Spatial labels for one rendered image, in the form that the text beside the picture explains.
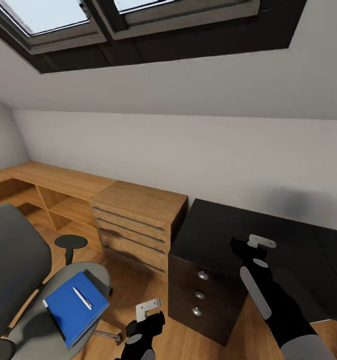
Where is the swivel chair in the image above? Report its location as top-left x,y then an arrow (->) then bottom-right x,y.
0,203 -> 123,360

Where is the folder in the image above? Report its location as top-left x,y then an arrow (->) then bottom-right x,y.
42,271 -> 110,349

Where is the notebook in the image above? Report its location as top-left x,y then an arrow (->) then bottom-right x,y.
270,268 -> 330,325

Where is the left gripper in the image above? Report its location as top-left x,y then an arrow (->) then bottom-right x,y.
126,311 -> 165,337

